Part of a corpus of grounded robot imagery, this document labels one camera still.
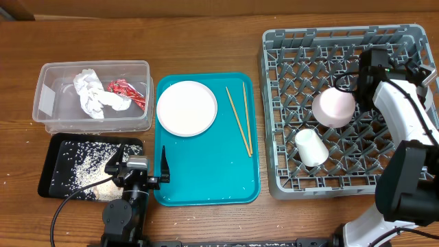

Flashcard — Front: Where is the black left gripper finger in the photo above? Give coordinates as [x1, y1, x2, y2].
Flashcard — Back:
[106, 143, 125, 168]
[160, 146, 170, 183]

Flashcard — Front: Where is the white round plate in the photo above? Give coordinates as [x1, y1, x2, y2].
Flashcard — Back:
[156, 80, 218, 137]

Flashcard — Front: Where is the white napkin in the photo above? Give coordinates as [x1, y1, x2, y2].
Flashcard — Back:
[73, 69, 132, 119]

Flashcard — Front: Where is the red snack wrapper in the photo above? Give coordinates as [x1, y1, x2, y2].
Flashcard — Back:
[107, 79, 146, 110]

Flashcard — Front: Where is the pink bowl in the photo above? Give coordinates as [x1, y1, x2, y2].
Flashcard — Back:
[311, 88, 355, 128]

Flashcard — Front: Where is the white cup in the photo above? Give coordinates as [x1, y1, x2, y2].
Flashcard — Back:
[294, 129, 329, 167]

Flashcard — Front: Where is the grey bowl with rice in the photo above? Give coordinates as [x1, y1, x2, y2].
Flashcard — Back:
[416, 86, 434, 111]

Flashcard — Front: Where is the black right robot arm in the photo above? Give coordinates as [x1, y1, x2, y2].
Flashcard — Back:
[333, 48, 438, 246]

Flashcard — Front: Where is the grey dishwasher rack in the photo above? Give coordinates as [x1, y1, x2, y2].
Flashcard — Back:
[259, 24, 435, 200]

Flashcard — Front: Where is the spilled rice pile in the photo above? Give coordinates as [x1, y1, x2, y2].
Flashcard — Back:
[49, 141, 143, 201]

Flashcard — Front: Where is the black tray bin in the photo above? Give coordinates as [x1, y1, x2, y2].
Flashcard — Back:
[38, 133, 143, 198]

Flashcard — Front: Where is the teal plastic tray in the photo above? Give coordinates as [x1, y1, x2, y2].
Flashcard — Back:
[154, 72, 261, 207]

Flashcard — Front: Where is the clear plastic container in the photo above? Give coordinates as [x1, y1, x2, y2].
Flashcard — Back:
[32, 60, 154, 134]

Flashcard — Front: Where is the left wooden chopstick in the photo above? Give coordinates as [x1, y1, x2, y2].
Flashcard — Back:
[226, 86, 252, 158]

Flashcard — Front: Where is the wooden chopstick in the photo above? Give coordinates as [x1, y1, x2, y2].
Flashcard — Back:
[242, 82, 253, 156]
[226, 86, 252, 158]

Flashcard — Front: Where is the right wooden chopstick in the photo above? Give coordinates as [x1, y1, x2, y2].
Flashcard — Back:
[242, 82, 253, 156]

